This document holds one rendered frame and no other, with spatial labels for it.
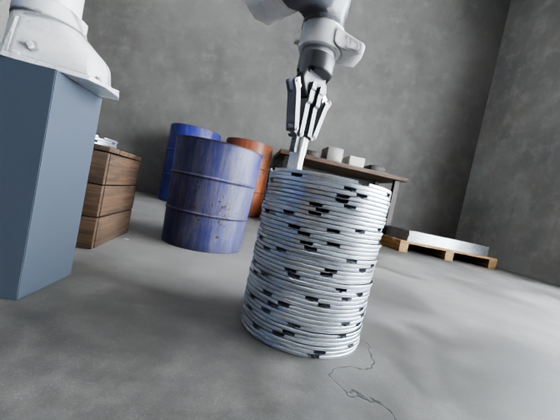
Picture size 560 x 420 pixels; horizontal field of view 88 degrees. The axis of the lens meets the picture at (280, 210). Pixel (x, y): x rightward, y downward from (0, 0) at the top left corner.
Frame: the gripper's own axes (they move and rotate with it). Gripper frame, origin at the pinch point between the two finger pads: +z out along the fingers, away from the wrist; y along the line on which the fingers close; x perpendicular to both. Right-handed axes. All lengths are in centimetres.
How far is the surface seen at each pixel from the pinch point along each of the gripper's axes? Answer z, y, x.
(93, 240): 37, 15, -69
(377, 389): 39.5, -7.9, 23.6
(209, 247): 37, -29, -65
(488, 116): -173, -464, -58
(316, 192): 7.2, -0.5, 6.6
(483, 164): -99, -457, -49
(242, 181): 6, -37, -62
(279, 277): 25.4, 0.8, 3.0
